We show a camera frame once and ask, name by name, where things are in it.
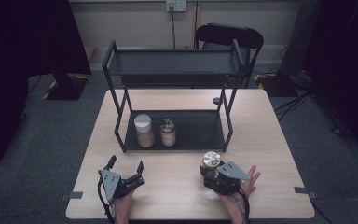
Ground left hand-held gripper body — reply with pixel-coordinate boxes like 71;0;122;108
98;168;145;201

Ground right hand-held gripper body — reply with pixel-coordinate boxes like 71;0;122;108
203;161;252;197

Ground glass jar with gold lid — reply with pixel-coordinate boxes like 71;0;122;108
200;150;223;180

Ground glass jar with silver lid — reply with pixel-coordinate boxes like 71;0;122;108
158;118;177;147

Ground black metal shelf rack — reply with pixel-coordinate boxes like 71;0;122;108
101;38;246;154

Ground person's right hand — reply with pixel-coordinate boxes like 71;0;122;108
221;164;262;209

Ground person's left hand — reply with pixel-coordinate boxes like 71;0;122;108
115;189;136;217

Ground glass jar with white lid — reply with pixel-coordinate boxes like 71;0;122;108
133;113;156;149

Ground black stand base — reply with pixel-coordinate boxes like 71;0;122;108
41;62;90;102
255;72;298;98

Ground black chair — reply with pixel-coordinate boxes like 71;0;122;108
194;22;265;90

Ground black curtain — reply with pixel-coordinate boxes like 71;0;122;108
0;0;92;171
301;0;358;157

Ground dark grey curtain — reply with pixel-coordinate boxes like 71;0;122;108
279;0;320;77

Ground white power socket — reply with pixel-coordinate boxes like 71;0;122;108
165;0;187;13

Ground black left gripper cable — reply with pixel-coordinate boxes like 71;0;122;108
97;177;117;224

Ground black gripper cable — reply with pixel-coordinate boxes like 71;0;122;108
235;190;252;224
97;177;117;224

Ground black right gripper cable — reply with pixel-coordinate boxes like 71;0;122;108
235;190;252;224

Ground grey table bracket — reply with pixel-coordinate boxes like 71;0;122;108
60;191;84;202
293;186;318;200

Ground black floor cable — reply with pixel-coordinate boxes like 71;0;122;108
306;92;352;138
277;94;312;123
273;91;311;114
27;74;44;95

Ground black socket cable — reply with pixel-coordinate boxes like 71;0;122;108
169;7;178;50

